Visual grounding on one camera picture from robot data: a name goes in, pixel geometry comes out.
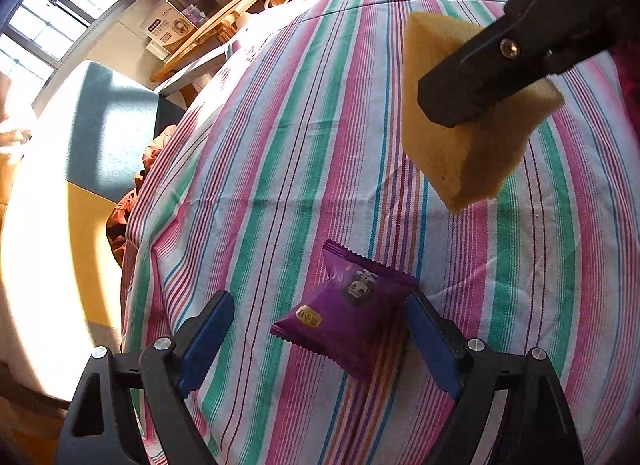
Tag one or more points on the white carton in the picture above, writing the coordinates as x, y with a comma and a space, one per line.
167, 25

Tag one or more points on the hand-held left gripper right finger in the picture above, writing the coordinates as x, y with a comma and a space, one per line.
432, 345

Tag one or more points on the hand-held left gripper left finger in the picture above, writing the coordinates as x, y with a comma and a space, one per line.
205, 340

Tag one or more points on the striped cloth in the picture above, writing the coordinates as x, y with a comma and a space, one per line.
300, 120

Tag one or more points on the yellow sponge block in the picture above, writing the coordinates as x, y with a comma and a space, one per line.
475, 155

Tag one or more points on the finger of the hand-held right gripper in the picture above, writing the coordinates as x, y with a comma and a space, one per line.
480, 75

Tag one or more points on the purple snack packet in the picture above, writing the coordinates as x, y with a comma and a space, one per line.
345, 310

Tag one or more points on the brown cloth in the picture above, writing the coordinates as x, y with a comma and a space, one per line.
135, 205

